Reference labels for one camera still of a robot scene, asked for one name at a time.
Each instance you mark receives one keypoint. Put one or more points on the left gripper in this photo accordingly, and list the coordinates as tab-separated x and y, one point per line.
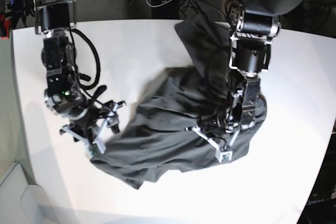
232	115

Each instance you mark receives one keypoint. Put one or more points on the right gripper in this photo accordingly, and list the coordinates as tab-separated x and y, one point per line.
61	104

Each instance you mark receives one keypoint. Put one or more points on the dark grey t-shirt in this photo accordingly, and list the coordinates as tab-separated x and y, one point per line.
157	139

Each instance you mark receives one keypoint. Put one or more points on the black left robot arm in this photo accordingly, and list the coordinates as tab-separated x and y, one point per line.
252	29

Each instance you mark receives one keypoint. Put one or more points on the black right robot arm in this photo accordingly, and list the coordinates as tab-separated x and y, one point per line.
56	20

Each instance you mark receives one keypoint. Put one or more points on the red clamp tool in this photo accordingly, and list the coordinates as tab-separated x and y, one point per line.
6	24

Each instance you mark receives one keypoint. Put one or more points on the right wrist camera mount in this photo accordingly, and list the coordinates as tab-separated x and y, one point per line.
88	125

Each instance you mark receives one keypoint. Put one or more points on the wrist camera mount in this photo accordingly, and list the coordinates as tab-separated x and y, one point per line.
223	148
88	125

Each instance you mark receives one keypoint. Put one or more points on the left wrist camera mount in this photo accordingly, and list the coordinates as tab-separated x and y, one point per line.
223	148

